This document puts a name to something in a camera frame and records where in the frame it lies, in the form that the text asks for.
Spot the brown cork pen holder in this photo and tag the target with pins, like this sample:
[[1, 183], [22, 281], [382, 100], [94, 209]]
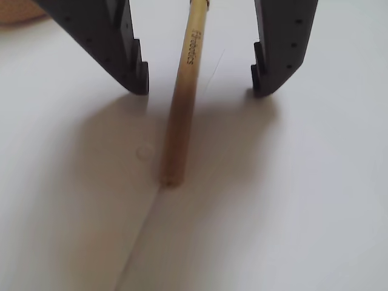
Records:
[[18, 10]]

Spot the light wooden pen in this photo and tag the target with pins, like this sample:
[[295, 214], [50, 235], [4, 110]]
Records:
[[188, 75]]

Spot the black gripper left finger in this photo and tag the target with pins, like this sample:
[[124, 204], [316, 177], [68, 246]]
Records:
[[100, 36]]

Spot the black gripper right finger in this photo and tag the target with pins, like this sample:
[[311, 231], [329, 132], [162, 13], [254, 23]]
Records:
[[282, 36]]

